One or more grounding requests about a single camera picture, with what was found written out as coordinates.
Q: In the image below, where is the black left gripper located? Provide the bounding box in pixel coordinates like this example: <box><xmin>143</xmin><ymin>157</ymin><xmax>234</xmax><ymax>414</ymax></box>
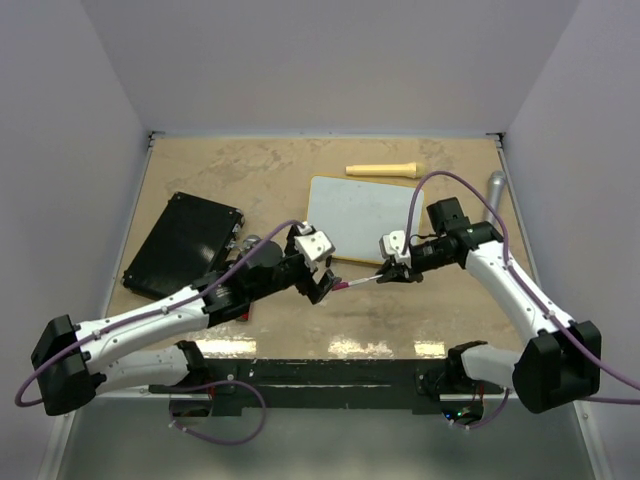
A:
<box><xmin>250</xmin><ymin>227</ymin><xmax>340</xmax><ymax>303</ymax></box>

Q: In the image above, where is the pink and white marker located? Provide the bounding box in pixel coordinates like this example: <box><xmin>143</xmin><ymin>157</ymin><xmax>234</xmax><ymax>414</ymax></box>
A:
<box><xmin>332</xmin><ymin>275</ymin><xmax>380</xmax><ymax>291</ymax></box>

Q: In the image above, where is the yellow framed whiteboard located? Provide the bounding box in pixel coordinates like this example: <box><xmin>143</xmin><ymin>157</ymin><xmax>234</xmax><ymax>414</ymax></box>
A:
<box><xmin>307</xmin><ymin>176</ymin><xmax>414</xmax><ymax>265</ymax></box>

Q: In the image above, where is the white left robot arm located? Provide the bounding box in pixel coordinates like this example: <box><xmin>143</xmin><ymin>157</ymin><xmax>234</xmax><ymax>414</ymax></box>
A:
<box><xmin>31</xmin><ymin>231</ymin><xmax>340</xmax><ymax>416</ymax></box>

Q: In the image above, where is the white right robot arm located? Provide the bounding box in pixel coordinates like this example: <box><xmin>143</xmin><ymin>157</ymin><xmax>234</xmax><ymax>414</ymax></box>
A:
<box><xmin>378</xmin><ymin>198</ymin><xmax>602</xmax><ymax>413</ymax></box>

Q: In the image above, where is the cream toy microphone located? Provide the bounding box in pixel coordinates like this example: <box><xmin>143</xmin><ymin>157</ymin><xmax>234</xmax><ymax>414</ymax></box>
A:
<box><xmin>345</xmin><ymin>162</ymin><xmax>427</xmax><ymax>179</ymax></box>

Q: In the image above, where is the silver toy microphone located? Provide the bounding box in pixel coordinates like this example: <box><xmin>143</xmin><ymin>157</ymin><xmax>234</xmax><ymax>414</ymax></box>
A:
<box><xmin>484</xmin><ymin>170</ymin><xmax>507</xmax><ymax>224</ymax></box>

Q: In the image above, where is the black hard case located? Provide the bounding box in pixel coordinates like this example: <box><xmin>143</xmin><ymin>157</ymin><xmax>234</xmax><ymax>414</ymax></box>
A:
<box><xmin>123</xmin><ymin>192</ymin><xmax>245</xmax><ymax>300</ymax></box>

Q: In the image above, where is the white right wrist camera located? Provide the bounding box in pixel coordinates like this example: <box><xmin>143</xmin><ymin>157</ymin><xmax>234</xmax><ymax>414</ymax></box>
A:
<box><xmin>379</xmin><ymin>230</ymin><xmax>411</xmax><ymax>267</ymax></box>

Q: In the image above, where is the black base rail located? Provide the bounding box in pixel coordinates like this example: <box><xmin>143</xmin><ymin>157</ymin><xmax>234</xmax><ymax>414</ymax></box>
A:
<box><xmin>148</xmin><ymin>357</ymin><xmax>501</xmax><ymax>417</ymax></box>

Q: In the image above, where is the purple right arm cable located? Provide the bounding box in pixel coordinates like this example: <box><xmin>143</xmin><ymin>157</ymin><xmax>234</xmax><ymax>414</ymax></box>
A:
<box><xmin>404</xmin><ymin>170</ymin><xmax>640</xmax><ymax>431</ymax></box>

